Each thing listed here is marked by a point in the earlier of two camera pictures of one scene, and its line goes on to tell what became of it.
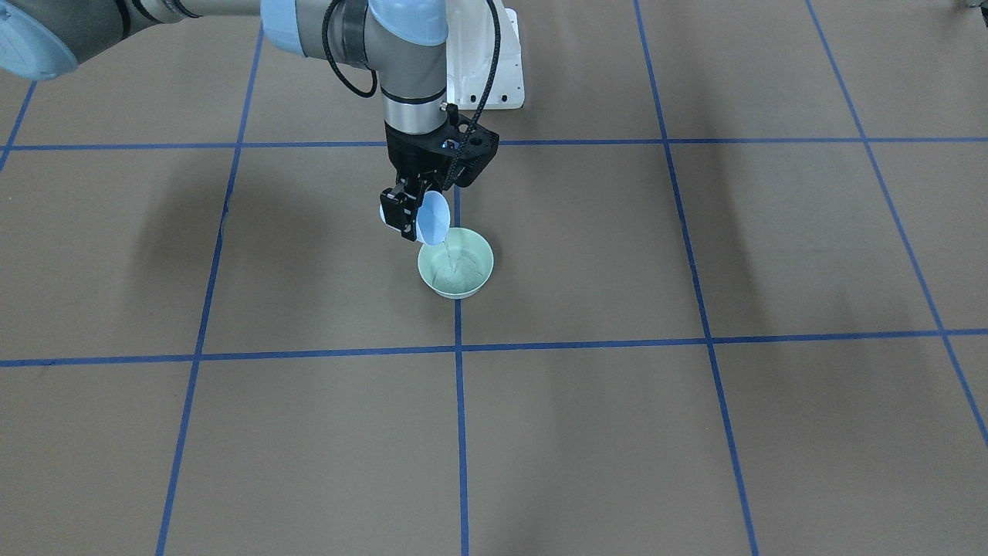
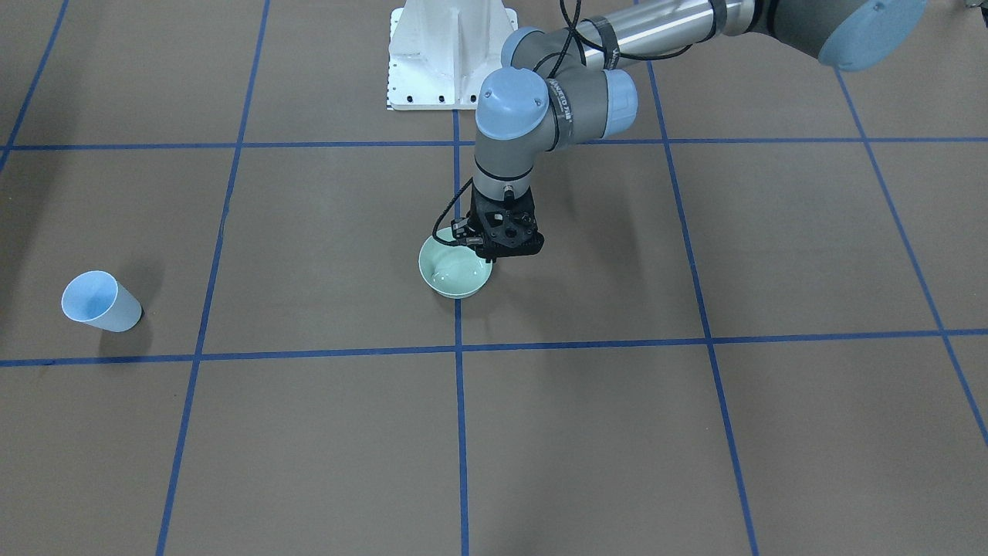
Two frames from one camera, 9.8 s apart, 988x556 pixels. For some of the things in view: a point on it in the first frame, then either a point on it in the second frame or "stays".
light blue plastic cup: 433,218 -> 96,297
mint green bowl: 458,267 stays
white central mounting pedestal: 470,50 stays
